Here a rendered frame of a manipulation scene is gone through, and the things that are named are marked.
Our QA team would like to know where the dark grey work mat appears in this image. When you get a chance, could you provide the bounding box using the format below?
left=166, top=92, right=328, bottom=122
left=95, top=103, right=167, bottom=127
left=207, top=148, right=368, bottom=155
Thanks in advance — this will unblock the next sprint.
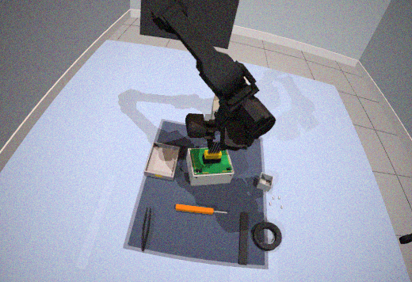
left=123, top=119, right=269, bottom=269

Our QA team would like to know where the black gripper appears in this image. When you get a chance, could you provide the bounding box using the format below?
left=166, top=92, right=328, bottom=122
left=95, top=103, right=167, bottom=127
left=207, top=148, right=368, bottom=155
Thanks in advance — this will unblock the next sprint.
left=185, top=101, right=241, bottom=149

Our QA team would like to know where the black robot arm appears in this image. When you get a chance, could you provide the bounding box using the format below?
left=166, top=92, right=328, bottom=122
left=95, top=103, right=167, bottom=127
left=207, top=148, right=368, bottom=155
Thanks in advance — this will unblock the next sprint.
left=151, top=0, right=276, bottom=151

